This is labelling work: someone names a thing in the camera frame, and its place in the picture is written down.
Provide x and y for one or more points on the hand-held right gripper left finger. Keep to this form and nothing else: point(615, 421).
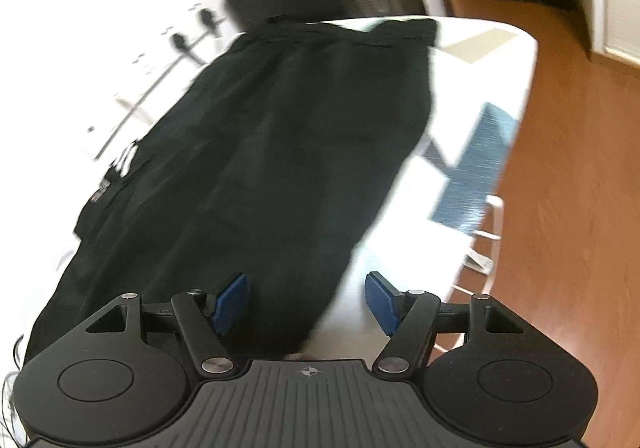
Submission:
point(232, 300)

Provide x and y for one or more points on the white metal frame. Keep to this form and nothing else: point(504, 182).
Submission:
point(492, 223)

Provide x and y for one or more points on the black plug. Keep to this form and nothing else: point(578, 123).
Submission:
point(210, 22)
point(185, 47)

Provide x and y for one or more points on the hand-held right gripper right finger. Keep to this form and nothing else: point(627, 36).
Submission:
point(380, 300)

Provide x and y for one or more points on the white wall socket panel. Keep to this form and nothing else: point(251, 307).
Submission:
point(150, 72)

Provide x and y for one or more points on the geometric patterned tablecloth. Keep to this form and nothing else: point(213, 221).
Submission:
point(470, 188)

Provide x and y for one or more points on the black garment with white print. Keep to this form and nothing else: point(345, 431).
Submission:
point(275, 152)

